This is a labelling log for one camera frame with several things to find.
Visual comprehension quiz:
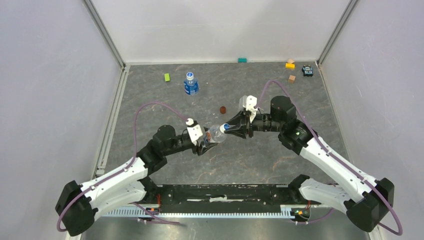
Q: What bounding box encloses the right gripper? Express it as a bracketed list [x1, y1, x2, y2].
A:
[224, 109, 284, 140]

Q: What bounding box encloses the red label clear bottle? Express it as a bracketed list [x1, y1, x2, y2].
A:
[202, 124, 227, 144]

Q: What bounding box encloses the blue label Pocari bottle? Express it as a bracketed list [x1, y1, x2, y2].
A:
[183, 76, 199, 96]

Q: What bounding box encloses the white blue Pocari cap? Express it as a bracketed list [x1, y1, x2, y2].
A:
[186, 72, 194, 81]

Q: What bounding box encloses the white blue bottle cap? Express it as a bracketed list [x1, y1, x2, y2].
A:
[220, 123, 230, 133]

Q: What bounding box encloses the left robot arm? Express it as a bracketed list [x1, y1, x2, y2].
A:
[55, 125, 217, 237]

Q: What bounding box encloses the brown cylinder block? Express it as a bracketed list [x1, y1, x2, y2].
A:
[219, 106, 227, 115]

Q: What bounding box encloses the teal block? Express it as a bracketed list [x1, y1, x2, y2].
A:
[237, 57, 248, 63]

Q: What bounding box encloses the tan cube block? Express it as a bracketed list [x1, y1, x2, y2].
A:
[287, 75, 296, 84]

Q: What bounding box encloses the green block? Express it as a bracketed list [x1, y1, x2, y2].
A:
[164, 73, 171, 82]

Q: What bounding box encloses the yellow block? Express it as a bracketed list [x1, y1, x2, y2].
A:
[285, 62, 296, 70]

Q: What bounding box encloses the black blue toy car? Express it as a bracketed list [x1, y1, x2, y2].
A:
[301, 65, 314, 77]

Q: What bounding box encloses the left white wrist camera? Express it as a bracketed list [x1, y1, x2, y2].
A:
[185, 118, 203, 146]

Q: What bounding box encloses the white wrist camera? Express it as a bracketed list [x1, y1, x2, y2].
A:
[185, 118, 203, 146]
[238, 95, 258, 123]

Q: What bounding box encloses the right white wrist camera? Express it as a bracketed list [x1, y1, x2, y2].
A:
[238, 95, 258, 123]

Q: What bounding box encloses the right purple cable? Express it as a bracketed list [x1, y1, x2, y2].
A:
[255, 79, 404, 236]

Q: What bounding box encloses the purple cable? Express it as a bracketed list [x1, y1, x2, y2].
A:
[56, 101, 191, 232]
[255, 79, 404, 236]

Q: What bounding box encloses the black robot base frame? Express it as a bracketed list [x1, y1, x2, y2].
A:
[137, 184, 317, 214]

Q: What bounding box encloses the white slotted cable duct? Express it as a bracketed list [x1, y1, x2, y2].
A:
[103, 205, 310, 220]

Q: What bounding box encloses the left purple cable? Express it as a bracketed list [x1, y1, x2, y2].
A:
[56, 101, 191, 232]

